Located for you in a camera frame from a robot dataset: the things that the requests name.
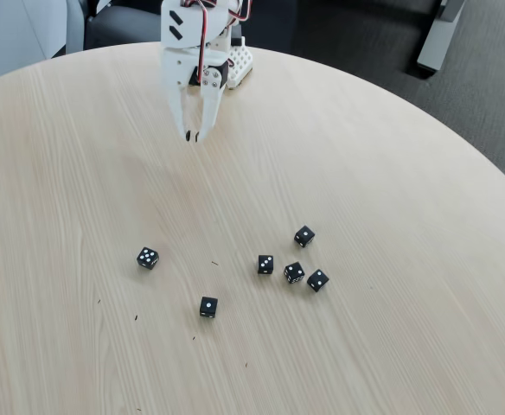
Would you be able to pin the black chair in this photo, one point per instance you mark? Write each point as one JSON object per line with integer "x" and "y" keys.
{"x": 123, "y": 26}

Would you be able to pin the black die showing one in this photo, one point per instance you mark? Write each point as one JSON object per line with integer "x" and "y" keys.
{"x": 208, "y": 307}
{"x": 304, "y": 236}

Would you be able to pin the black die showing five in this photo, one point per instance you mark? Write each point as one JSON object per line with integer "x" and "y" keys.
{"x": 148, "y": 258}

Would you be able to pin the white cabinet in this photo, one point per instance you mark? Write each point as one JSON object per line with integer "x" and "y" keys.
{"x": 10, "y": 30}

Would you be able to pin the black die showing three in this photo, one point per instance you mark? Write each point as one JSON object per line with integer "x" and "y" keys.
{"x": 265, "y": 263}

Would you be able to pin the black die showing two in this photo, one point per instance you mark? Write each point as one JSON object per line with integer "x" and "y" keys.
{"x": 317, "y": 280}
{"x": 294, "y": 272}

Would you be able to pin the grey desk leg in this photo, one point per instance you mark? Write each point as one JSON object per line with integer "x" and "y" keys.
{"x": 436, "y": 39}

